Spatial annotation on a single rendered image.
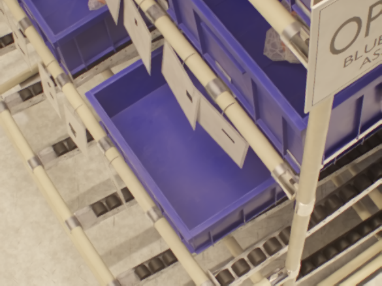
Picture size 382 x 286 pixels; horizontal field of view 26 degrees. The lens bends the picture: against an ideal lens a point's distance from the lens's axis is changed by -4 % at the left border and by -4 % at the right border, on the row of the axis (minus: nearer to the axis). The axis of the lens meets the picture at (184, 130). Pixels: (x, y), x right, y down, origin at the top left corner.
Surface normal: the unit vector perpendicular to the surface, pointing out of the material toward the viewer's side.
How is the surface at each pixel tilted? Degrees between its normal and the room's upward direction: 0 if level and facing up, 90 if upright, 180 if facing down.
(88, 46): 90
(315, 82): 90
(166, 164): 3
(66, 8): 3
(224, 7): 4
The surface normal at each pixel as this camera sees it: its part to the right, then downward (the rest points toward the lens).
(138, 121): -0.10, -0.44
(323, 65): 0.55, 0.73
